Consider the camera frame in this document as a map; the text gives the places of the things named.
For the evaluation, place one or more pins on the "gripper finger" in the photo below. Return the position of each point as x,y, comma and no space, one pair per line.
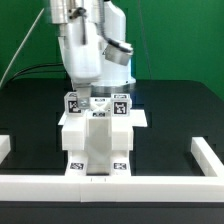
83,96

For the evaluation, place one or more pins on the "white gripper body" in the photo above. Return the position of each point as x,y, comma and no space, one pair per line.
80,51

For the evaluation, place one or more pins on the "white tagged cube nut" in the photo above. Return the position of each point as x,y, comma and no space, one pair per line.
120,104
71,104

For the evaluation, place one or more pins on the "white chair seat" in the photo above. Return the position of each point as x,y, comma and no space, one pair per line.
98,143

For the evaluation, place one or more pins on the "white chair back frame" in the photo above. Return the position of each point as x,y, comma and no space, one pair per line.
75,128

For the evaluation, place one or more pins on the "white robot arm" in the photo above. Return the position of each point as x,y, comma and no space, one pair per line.
110,22

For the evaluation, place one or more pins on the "white block at left edge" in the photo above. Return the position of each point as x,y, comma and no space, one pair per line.
5,146

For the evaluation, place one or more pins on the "white U-shaped obstacle fence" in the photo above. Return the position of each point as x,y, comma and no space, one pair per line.
209,187

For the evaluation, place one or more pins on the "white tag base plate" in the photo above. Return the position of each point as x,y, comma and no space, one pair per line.
137,116

